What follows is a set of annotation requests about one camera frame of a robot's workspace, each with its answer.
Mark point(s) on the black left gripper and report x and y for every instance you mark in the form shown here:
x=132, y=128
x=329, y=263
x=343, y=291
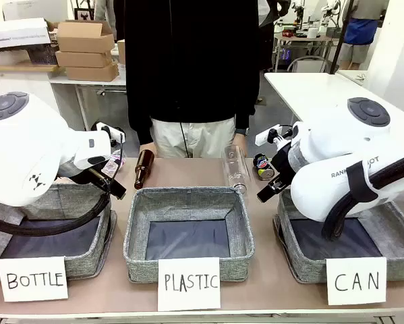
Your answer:
x=93, y=179

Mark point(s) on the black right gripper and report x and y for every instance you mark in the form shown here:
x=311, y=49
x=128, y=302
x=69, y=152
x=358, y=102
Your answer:
x=283, y=167

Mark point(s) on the blue Pepsi can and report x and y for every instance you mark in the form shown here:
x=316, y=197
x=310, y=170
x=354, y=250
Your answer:
x=264, y=166

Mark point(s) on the brown glass bottle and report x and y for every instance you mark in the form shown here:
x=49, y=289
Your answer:
x=143, y=167

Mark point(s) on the clear smooth plastic bottle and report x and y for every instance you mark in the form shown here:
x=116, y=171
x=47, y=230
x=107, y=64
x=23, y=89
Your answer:
x=234, y=168

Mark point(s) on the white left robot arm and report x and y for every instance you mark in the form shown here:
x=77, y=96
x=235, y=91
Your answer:
x=26, y=148

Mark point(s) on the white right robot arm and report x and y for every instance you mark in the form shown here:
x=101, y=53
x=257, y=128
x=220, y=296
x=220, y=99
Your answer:
x=336, y=162

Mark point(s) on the person's right forearm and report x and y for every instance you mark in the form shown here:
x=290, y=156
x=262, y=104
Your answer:
x=141, y=125

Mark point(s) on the grey fabric plastic basket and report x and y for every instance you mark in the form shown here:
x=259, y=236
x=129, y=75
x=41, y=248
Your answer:
x=137, y=209

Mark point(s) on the grey fabric bottle basket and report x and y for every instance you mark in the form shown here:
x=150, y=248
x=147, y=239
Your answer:
x=87, y=266

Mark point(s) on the grey fabric can basket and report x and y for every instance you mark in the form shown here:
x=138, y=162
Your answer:
x=303, y=266

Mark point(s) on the white paper label CAN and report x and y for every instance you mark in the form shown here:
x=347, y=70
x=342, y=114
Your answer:
x=356, y=281

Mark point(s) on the person's left hand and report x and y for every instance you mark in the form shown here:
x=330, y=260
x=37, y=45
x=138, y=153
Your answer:
x=241, y=141

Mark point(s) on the dark wristwatch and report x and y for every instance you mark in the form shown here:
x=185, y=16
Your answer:
x=241, y=131

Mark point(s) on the white side table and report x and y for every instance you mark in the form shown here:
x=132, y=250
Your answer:
x=323, y=91

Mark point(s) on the white workbench with legs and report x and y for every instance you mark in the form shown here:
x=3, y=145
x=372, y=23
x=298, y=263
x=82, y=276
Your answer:
x=87, y=84

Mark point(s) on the white paper label PLASTIC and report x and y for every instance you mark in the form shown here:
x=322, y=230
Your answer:
x=189, y=283

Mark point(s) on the white paper label BOTTLE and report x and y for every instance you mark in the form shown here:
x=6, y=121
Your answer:
x=33, y=279

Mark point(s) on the closed flat cardboard box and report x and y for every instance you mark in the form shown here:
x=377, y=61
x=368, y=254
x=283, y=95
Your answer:
x=92, y=73
x=82, y=59

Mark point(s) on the grey metal chair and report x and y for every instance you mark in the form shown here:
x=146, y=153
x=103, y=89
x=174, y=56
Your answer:
x=306, y=64

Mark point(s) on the small upright cardboard box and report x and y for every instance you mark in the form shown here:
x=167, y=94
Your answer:
x=121, y=50

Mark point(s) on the person in black sweater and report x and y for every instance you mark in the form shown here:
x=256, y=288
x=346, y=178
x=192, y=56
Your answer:
x=191, y=67

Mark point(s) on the cluttered lab table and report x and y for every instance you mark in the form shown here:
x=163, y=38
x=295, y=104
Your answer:
x=303, y=38

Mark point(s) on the dark mesh crate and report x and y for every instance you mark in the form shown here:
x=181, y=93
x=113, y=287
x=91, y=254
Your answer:
x=44, y=55

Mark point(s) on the open cardboard box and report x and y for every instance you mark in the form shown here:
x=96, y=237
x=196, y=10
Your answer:
x=83, y=38

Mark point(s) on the wooden shelf board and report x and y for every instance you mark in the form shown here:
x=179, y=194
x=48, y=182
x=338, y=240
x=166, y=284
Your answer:
x=19, y=67

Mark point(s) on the black slanted pole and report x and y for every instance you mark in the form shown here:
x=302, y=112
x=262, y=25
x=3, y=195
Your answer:
x=341, y=37

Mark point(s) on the white plastic tub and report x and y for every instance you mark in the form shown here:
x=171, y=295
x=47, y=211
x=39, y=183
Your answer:
x=9, y=57

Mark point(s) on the person in grey clothes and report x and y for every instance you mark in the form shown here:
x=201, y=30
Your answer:
x=104, y=13

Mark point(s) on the person in blue shorts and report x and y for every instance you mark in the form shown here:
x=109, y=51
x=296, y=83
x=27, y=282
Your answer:
x=360, y=30

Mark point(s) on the white printed carton box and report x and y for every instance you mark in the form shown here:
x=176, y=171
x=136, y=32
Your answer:
x=18, y=33

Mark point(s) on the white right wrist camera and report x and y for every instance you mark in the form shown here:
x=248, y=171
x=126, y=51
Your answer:
x=265, y=135

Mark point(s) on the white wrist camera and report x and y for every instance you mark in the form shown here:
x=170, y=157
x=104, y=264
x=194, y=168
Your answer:
x=105, y=128
x=265, y=135

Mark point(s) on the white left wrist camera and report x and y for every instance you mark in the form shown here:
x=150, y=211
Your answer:
x=105, y=128

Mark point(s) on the black picture frame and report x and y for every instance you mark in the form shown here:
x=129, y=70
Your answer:
x=84, y=15

